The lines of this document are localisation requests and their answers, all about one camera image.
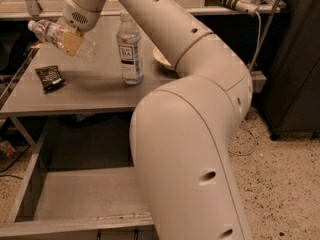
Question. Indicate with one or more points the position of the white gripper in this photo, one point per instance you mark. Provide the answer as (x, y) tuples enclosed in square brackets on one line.
[(81, 16)]

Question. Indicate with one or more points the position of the clear water bottle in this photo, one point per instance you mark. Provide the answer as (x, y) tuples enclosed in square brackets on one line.
[(52, 33)]

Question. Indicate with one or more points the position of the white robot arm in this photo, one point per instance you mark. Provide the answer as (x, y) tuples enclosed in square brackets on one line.
[(180, 131)]

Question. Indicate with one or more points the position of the grey open top drawer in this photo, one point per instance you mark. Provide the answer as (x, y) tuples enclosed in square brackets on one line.
[(80, 184)]

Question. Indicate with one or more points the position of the black snack packet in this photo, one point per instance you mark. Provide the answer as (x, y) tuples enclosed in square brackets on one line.
[(49, 76)]

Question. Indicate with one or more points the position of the grey cabinet desk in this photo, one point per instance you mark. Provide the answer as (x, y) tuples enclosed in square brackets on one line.
[(89, 87)]

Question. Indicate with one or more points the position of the white paper bowl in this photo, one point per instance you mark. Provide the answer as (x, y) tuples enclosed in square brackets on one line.
[(159, 57)]

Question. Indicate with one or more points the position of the grey back shelf rail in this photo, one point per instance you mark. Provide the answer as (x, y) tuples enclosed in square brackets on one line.
[(20, 0)]

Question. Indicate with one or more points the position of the white device with coiled cord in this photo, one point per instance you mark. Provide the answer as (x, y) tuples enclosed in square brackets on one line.
[(243, 6)]

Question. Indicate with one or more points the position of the grey metal bracket box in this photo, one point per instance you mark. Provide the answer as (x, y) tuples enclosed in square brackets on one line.
[(259, 81)]

